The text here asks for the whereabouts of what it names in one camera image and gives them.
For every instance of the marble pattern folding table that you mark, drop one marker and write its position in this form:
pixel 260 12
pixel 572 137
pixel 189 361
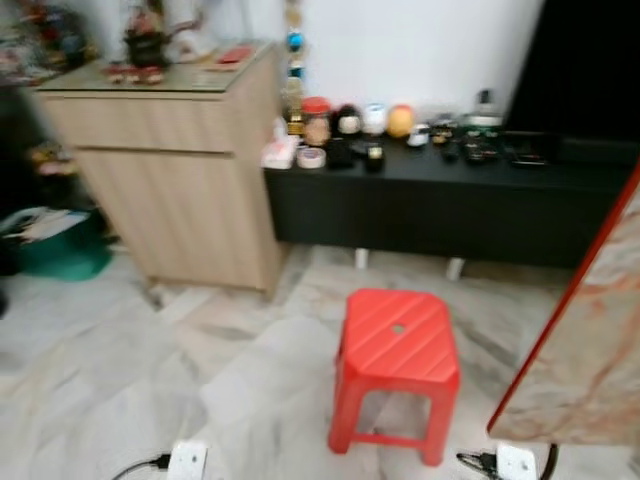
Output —
pixel 590 370

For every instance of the black television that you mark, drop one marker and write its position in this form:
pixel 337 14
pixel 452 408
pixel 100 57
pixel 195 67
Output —
pixel 580 70

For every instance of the black low console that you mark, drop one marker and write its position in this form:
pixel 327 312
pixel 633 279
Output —
pixel 440 215

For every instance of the black table leg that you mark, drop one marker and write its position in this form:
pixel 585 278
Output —
pixel 550 462

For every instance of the small white figure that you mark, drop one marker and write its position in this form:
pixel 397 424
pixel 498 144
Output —
pixel 418 136

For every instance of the red plastic stool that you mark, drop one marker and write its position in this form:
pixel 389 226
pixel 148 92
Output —
pixel 398 340

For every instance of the orange round figure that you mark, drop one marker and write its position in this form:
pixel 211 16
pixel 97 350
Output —
pixel 401 121

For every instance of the white round figure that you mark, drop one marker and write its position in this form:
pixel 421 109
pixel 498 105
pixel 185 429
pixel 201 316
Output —
pixel 374 119

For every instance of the black round figure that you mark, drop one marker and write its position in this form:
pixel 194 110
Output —
pixel 347 121

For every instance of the white tape roll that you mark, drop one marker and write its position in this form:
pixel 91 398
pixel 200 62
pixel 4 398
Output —
pixel 311 157

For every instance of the red lid jar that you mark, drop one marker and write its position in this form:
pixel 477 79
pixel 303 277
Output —
pixel 316 122

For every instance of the pink tissue box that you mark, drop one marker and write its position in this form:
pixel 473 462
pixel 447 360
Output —
pixel 280 152

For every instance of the blue and gold trophy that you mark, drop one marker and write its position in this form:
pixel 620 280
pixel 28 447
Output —
pixel 294 42

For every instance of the red packet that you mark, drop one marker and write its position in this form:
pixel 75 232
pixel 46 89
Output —
pixel 235 55

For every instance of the light wooden cabinet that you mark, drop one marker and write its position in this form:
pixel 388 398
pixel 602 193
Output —
pixel 175 190

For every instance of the dark ornament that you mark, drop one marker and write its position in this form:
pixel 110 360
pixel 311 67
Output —
pixel 147 42

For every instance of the green storage basket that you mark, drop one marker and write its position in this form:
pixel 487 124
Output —
pixel 60 255

